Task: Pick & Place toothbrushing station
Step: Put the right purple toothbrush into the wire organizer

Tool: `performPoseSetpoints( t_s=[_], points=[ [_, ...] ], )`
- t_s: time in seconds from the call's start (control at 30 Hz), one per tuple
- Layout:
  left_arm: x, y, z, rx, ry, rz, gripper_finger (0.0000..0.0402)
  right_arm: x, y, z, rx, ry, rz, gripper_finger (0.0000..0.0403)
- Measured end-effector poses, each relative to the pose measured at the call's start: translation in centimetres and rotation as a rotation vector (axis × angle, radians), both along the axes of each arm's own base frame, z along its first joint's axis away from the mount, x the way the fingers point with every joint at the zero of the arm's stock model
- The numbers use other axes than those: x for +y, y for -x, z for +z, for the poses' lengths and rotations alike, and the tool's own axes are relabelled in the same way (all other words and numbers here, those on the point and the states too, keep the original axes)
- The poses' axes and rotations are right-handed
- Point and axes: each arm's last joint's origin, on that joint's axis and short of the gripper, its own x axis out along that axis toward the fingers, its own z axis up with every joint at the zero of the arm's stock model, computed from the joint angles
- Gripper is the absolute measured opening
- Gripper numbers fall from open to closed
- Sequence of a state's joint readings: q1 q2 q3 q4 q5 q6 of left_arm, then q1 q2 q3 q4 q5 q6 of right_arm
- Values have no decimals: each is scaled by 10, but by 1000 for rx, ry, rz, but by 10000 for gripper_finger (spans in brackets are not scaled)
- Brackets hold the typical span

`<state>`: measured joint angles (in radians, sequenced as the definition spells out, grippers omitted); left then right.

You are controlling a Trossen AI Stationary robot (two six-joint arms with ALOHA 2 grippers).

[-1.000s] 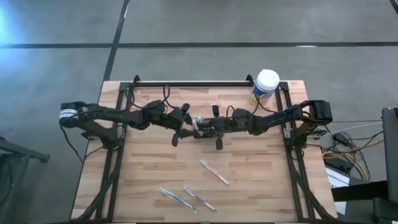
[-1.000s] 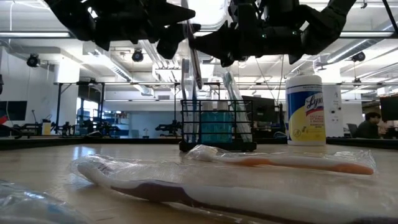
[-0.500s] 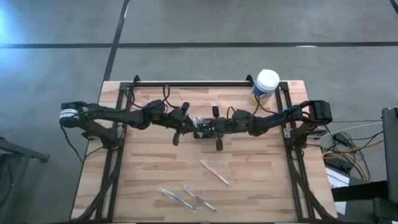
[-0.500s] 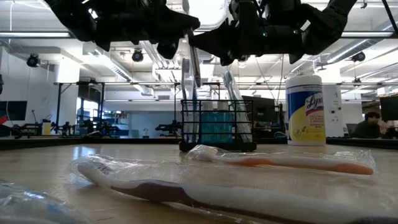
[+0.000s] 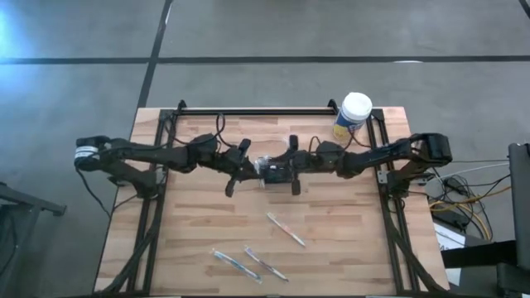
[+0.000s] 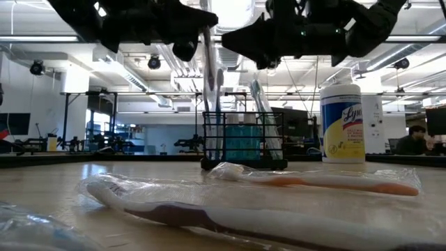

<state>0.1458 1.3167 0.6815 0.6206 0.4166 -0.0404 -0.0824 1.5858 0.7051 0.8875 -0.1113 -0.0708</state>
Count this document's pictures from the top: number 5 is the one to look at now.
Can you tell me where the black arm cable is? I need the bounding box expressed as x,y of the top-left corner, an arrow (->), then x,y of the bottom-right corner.
307,128 -> 373,153
214,112 -> 234,149

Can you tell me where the yellow floor cable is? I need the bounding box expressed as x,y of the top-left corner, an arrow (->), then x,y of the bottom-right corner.
428,185 -> 513,242

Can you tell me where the Lysol wipes canister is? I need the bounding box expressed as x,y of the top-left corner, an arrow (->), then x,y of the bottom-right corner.
333,91 -> 373,144

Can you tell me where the white floor cable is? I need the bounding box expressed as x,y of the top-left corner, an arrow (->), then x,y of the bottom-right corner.
430,162 -> 510,180

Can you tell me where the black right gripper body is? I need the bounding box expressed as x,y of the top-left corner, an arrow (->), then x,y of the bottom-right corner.
288,134 -> 319,197

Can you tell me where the orange toothbrush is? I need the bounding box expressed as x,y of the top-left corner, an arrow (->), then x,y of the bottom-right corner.
266,211 -> 307,248

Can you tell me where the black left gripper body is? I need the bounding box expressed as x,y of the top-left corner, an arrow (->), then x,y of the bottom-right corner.
214,138 -> 253,199

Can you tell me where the black power brick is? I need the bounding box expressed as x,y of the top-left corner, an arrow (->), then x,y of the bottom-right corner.
442,209 -> 471,228

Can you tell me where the white paper sheet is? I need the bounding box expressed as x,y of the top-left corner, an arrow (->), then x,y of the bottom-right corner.
433,223 -> 468,286

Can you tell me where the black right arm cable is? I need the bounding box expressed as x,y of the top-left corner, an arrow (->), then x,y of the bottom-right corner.
307,128 -> 373,153

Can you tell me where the purple white toothbrush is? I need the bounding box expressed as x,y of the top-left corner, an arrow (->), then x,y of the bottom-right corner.
243,245 -> 290,282

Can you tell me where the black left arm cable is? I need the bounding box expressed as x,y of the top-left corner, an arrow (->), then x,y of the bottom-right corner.
214,112 -> 234,149

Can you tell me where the black left base cable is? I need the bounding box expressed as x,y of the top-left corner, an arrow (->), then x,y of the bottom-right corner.
75,168 -> 113,219

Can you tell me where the black floor bar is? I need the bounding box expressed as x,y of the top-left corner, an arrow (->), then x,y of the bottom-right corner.
441,238 -> 518,270

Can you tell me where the black metal stand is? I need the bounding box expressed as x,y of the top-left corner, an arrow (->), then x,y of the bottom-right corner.
0,180 -> 67,298

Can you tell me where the black wire caddy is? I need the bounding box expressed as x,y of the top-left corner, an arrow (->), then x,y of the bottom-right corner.
260,163 -> 296,186

